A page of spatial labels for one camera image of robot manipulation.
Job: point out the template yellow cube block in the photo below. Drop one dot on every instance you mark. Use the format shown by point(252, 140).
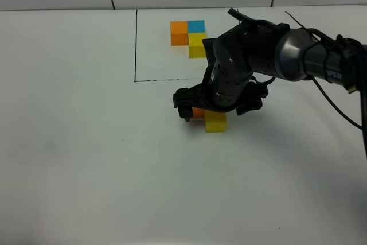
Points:
point(196, 47)

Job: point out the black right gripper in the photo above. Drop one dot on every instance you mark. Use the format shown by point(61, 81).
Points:
point(220, 95)

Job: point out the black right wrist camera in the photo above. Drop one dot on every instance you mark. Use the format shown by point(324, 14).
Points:
point(208, 44)

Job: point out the template orange cube block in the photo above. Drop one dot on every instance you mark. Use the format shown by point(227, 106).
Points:
point(179, 33)

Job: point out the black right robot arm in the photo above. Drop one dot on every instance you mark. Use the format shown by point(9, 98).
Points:
point(276, 51)

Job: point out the template blue cube block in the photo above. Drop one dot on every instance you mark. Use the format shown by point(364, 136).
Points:
point(197, 26)

